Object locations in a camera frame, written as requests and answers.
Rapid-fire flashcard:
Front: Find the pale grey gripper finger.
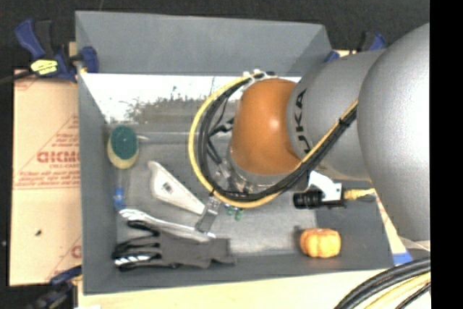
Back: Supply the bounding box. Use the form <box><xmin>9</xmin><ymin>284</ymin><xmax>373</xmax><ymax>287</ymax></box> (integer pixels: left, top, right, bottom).
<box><xmin>195</xmin><ymin>197</ymin><xmax>222</xmax><ymax>233</ymax></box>

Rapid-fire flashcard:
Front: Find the grey and black glove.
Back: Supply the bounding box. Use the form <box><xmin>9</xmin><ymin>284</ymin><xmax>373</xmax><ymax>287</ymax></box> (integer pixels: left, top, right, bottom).
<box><xmin>111</xmin><ymin>220</ymin><xmax>237</xmax><ymax>273</ymax></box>

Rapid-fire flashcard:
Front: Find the white plastic handheld device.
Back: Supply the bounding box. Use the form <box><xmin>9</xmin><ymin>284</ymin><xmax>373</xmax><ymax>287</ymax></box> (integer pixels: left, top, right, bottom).
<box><xmin>147</xmin><ymin>160</ymin><xmax>206</xmax><ymax>216</ymax></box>

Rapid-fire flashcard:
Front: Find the white long flat tool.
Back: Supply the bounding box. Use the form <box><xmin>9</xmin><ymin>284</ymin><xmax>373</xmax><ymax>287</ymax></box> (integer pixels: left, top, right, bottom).
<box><xmin>118</xmin><ymin>208</ymin><xmax>217</xmax><ymax>242</ymax></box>

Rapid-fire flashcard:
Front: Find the orange toy pumpkin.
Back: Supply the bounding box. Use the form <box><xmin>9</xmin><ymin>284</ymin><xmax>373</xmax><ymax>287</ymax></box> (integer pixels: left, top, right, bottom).
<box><xmin>298</xmin><ymin>227</ymin><xmax>342</xmax><ymax>259</ymax></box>

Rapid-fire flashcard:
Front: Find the green and yellow round sponge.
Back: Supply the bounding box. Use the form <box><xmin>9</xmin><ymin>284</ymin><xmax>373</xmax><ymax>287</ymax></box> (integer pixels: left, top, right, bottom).
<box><xmin>106</xmin><ymin>124</ymin><xmax>140</xmax><ymax>170</ymax></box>

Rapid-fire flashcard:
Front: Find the grey metal bin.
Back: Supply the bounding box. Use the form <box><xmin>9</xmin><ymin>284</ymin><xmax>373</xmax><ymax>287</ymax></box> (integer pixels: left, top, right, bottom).
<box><xmin>74</xmin><ymin>9</ymin><xmax>396</xmax><ymax>295</ymax></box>

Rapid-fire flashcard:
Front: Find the brown cardboard board red print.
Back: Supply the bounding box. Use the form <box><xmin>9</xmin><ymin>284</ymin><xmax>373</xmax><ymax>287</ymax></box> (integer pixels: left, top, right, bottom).
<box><xmin>8</xmin><ymin>67</ymin><xmax>83</xmax><ymax>287</ymax></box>

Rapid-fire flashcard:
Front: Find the black cylinder on white bracket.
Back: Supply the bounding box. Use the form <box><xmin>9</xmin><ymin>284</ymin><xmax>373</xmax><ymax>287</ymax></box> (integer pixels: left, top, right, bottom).
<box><xmin>292</xmin><ymin>169</ymin><xmax>348</xmax><ymax>211</ymax></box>

